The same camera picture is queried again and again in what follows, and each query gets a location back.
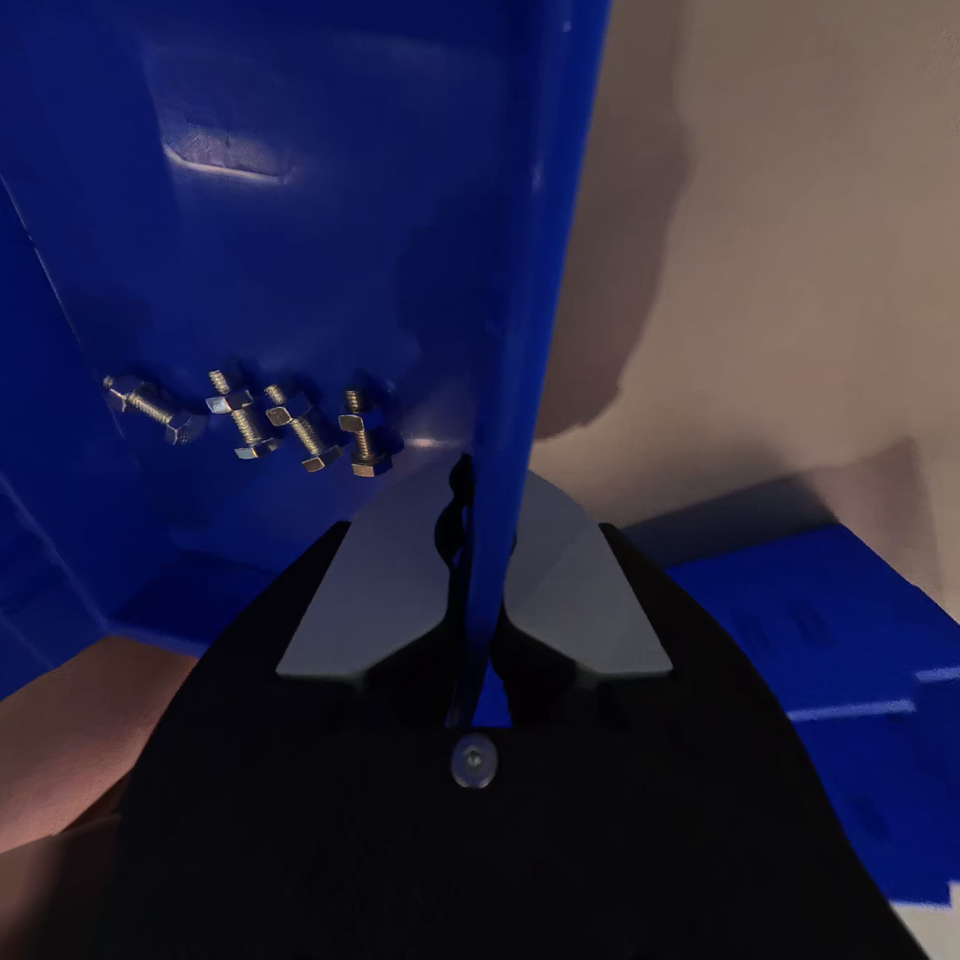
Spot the blue plastic bin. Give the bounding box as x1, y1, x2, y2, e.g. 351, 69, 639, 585
622, 480, 960, 909
0, 0, 612, 729

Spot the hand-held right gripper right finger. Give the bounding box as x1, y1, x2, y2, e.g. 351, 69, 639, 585
501, 471, 674, 681

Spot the steel bolt with nut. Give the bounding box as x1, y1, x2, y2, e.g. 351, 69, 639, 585
206, 369, 281, 461
264, 384, 348, 474
337, 386, 396, 479
103, 373, 209, 446

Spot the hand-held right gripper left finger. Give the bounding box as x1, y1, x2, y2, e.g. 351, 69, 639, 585
276, 465, 470, 681

